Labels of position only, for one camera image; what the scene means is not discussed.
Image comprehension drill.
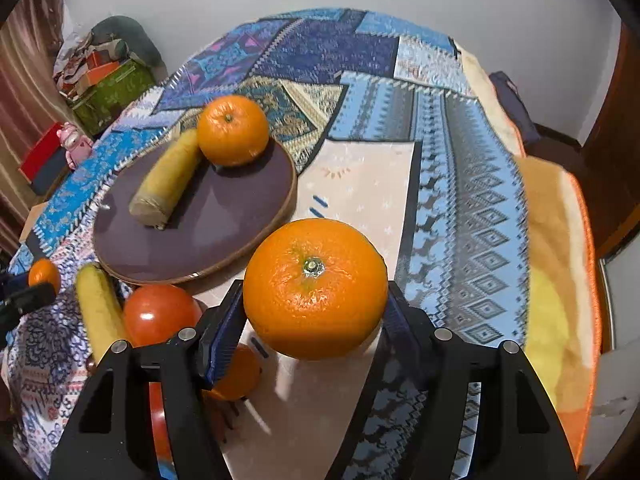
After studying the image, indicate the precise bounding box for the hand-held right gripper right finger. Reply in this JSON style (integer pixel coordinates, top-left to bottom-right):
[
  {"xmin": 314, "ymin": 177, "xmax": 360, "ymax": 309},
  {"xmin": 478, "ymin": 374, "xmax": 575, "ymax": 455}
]
[{"xmin": 325, "ymin": 280, "xmax": 579, "ymax": 480}]

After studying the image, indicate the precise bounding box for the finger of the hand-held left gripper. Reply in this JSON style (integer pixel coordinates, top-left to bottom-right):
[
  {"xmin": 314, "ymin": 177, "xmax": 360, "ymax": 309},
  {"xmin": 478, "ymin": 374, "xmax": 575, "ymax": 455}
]
[{"xmin": 0, "ymin": 281, "xmax": 57, "ymax": 317}]

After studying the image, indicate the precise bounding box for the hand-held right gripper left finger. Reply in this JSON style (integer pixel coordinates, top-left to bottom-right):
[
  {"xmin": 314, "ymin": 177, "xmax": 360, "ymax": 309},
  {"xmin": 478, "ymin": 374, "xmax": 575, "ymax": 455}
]
[{"xmin": 47, "ymin": 280, "xmax": 248, "ymax": 480}]

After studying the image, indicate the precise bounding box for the small orange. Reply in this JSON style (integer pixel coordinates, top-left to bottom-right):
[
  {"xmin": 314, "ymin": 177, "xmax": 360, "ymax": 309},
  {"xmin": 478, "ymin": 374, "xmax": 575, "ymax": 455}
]
[
  {"xmin": 28, "ymin": 258, "xmax": 62, "ymax": 295},
  {"xmin": 204, "ymin": 343, "xmax": 262, "ymax": 402}
]

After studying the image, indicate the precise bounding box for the large orange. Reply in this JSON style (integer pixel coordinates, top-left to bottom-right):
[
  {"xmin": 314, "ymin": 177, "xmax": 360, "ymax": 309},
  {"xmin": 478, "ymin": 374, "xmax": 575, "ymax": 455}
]
[{"xmin": 243, "ymin": 218, "xmax": 389, "ymax": 361}]

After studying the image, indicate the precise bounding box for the round dark brown plate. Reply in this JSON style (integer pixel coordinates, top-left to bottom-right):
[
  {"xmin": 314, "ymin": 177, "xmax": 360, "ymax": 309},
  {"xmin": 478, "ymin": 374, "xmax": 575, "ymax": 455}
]
[{"xmin": 93, "ymin": 137, "xmax": 298, "ymax": 286}]

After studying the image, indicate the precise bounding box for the red tomato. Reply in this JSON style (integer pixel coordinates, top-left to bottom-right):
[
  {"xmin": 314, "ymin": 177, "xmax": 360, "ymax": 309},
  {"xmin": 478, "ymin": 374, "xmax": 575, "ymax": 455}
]
[{"xmin": 123, "ymin": 284, "xmax": 203, "ymax": 348}]

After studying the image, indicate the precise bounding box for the bright yellow banana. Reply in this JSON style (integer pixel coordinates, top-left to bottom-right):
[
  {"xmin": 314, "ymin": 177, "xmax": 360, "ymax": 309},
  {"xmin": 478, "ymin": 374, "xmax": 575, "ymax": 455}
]
[{"xmin": 75, "ymin": 263, "xmax": 132, "ymax": 364}]

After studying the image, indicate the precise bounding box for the blue patchwork printed blanket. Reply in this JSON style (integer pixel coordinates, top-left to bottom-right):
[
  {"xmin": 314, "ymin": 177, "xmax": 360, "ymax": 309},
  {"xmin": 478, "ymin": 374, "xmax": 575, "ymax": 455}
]
[{"xmin": 7, "ymin": 7, "xmax": 531, "ymax": 480}]

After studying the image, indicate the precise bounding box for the red box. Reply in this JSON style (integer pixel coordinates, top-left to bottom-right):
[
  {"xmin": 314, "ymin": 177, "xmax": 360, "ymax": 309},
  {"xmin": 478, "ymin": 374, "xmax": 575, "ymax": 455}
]
[{"xmin": 19, "ymin": 122, "xmax": 66, "ymax": 183}]

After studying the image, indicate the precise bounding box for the pink toy figure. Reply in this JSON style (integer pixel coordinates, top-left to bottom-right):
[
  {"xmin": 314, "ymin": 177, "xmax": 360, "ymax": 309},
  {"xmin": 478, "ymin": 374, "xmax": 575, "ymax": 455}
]
[{"xmin": 56, "ymin": 122, "xmax": 94, "ymax": 169}]

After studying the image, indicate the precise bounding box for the orange and yellow blanket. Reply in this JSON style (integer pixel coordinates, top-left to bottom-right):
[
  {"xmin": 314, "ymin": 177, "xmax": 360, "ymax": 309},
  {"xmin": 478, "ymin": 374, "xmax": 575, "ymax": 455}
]
[{"xmin": 457, "ymin": 47, "xmax": 598, "ymax": 468}]

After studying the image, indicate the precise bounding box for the dull yellow banana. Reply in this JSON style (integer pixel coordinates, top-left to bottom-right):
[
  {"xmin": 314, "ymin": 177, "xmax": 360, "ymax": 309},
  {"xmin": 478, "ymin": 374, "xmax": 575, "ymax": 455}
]
[{"xmin": 128, "ymin": 128, "xmax": 203, "ymax": 228}]

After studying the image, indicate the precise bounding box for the brown curtain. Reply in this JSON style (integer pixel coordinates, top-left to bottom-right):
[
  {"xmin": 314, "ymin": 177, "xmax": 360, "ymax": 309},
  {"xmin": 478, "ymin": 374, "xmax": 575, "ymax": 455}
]
[{"xmin": 0, "ymin": 0, "xmax": 76, "ymax": 256}]

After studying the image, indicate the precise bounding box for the orange with green stem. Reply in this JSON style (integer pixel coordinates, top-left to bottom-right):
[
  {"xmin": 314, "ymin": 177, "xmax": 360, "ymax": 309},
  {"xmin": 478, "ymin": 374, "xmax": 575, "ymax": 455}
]
[{"xmin": 196, "ymin": 95, "xmax": 270, "ymax": 167}]

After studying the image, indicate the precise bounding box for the green patterned box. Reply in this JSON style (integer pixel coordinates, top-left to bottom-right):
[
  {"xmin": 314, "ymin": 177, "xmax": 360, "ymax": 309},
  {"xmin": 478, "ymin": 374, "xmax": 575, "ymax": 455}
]
[{"xmin": 70, "ymin": 60, "xmax": 157, "ymax": 133}]

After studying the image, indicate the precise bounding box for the orange box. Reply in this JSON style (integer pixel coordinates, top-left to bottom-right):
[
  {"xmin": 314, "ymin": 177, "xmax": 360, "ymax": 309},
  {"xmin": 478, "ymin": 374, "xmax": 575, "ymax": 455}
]
[{"xmin": 74, "ymin": 60, "xmax": 123, "ymax": 96}]

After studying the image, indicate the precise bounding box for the dark blue cloth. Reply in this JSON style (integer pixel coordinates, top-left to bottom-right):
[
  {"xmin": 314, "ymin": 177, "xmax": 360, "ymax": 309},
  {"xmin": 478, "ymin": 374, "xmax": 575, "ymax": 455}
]
[{"xmin": 488, "ymin": 71, "xmax": 542, "ymax": 145}]

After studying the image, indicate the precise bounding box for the grey-green cushion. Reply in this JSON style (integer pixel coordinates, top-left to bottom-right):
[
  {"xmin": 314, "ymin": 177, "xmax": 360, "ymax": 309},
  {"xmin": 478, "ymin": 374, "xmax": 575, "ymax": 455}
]
[{"xmin": 90, "ymin": 15, "xmax": 165, "ymax": 68}]

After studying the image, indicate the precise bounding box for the brown wooden door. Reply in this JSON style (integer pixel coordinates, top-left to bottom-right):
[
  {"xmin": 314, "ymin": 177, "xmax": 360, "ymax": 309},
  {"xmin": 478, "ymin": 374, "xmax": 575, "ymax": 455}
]
[{"xmin": 582, "ymin": 20, "xmax": 640, "ymax": 261}]

